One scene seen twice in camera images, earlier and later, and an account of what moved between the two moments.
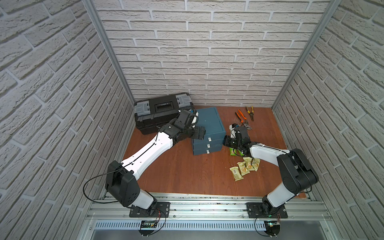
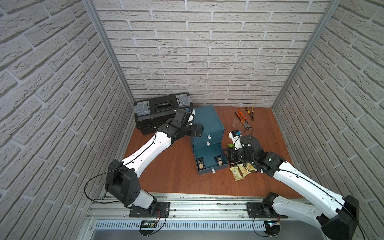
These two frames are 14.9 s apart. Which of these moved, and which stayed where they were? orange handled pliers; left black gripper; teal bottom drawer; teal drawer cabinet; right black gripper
Moved: teal drawer cabinet; right black gripper; teal bottom drawer
Stayed: orange handled pliers; left black gripper
